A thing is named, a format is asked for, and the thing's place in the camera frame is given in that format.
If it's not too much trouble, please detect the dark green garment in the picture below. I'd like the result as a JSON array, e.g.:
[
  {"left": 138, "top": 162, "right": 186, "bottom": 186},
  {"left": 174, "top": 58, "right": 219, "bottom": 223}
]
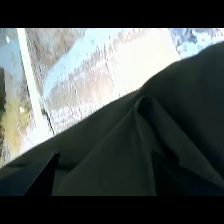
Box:
[{"left": 0, "top": 41, "right": 224, "bottom": 197}]

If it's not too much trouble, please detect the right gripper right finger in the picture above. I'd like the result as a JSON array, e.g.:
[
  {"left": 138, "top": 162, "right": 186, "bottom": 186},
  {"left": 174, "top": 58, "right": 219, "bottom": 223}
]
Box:
[{"left": 151, "top": 150, "right": 201, "bottom": 197}]

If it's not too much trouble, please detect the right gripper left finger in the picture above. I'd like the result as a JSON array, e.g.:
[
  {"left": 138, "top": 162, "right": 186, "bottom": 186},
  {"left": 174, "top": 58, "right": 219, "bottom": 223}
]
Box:
[{"left": 21, "top": 152, "right": 61, "bottom": 197}]

